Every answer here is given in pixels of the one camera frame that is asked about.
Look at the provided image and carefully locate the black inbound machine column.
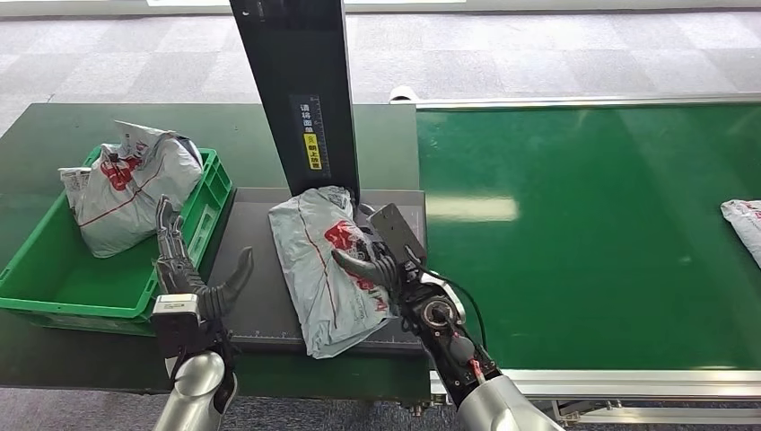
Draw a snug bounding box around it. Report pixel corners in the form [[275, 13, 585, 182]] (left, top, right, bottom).
[[228, 0, 362, 200]]

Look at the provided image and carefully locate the small white printed package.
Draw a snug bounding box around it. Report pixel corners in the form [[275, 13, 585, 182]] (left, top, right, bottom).
[[57, 166, 93, 209]]

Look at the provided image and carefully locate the dark green table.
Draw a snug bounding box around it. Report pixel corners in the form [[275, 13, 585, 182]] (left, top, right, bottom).
[[0, 102, 433, 402]]

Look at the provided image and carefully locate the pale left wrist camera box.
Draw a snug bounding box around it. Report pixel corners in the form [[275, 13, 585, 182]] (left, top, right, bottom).
[[149, 294, 204, 361]]

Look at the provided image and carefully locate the grey package with red print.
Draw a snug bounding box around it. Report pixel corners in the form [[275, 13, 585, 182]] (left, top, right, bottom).
[[720, 198, 761, 268], [74, 120, 205, 259], [267, 186, 397, 360]]

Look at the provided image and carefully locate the green conveyor belt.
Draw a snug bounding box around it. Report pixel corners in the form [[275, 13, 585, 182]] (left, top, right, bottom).
[[389, 85, 761, 427]]

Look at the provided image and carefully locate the green plastic delivery crate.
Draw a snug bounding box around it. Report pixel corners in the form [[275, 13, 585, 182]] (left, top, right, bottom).
[[0, 145, 234, 338]]

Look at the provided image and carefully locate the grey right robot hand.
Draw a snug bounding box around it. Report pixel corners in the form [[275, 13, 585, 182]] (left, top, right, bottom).
[[331, 225, 503, 409]]

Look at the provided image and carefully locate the grey inbound machine platform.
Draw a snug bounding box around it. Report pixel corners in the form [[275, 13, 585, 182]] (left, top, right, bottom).
[[207, 187, 429, 358]]

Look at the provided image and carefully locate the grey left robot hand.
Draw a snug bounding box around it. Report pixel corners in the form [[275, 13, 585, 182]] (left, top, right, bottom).
[[153, 195, 256, 322]]

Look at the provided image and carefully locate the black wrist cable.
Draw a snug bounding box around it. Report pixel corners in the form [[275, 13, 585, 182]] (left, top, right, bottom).
[[410, 261, 489, 352]]

